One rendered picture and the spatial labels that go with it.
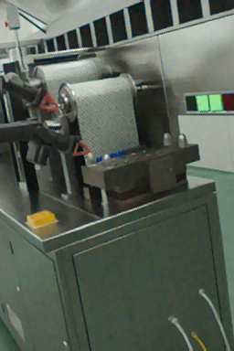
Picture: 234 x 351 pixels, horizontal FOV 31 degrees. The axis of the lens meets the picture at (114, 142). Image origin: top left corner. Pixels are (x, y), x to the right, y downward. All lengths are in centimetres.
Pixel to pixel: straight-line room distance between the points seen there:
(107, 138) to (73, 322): 64
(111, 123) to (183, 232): 47
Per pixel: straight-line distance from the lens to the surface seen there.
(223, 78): 137
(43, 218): 137
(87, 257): 133
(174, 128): 192
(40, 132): 140
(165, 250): 148
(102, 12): 194
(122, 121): 161
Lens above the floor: 132
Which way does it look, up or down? 9 degrees down
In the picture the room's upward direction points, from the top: 9 degrees counter-clockwise
